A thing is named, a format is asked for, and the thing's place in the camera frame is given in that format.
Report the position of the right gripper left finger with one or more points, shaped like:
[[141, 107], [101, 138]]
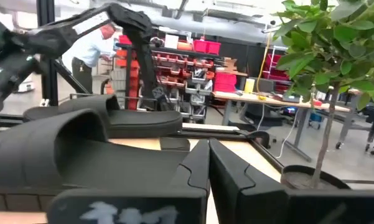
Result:
[[143, 208]]

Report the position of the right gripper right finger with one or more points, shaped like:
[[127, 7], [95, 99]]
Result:
[[252, 202]]

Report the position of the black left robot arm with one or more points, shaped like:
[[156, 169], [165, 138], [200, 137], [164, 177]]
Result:
[[133, 18]]

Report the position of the person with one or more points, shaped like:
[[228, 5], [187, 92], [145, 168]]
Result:
[[87, 49]]

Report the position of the wooden table grey legs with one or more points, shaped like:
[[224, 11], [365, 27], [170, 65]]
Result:
[[267, 100]]

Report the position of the blue bin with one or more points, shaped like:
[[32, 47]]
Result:
[[315, 117]]

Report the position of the yellow cup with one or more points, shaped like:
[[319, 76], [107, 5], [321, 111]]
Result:
[[249, 85]]

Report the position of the stack of magenta bins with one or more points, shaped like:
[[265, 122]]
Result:
[[225, 82]]

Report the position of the magenta bin shelving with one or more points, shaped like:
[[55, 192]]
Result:
[[269, 73]]

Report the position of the brown cardboard stand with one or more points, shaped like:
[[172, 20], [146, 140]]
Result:
[[231, 67]]

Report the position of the rack of red bins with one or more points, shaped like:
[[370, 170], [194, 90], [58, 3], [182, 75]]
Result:
[[180, 62]]

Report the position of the magenta plastic bin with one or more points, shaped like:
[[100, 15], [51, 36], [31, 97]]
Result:
[[207, 47]]

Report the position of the white box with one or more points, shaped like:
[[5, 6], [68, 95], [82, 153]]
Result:
[[171, 41]]

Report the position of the orange box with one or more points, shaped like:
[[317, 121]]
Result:
[[185, 46]]

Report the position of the green plant in black pot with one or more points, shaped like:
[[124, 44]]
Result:
[[345, 34]]

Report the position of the wooden shelf black metal frame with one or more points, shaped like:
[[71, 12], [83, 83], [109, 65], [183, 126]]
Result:
[[133, 144]]

